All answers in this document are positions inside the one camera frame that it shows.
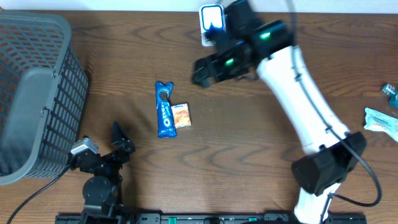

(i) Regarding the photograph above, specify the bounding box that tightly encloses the blue Oreo cookie pack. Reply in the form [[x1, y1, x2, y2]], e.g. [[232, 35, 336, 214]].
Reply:
[[155, 82, 177, 138]]

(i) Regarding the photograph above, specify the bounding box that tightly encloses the white wet wipes pack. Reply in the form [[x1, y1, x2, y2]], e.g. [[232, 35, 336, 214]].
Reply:
[[364, 108, 397, 141]]

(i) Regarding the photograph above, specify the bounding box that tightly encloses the teal mouthwash bottle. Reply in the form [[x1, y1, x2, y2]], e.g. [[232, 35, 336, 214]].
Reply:
[[382, 83, 398, 108]]

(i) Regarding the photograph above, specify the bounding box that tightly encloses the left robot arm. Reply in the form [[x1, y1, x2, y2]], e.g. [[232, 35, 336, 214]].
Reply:
[[68, 121, 135, 223]]

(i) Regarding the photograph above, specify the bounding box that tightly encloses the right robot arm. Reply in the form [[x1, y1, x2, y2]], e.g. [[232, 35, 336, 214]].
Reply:
[[192, 19, 366, 223]]

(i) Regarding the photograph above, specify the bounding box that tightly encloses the white barcode scanner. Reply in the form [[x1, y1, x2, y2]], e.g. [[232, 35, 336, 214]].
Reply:
[[199, 4, 226, 47]]

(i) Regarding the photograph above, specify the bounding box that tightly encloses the grey plastic mesh basket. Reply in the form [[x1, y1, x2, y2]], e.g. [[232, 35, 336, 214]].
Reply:
[[1, 11, 89, 185]]

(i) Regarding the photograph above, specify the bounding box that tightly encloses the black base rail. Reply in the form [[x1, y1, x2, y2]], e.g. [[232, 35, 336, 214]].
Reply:
[[55, 212, 368, 224]]

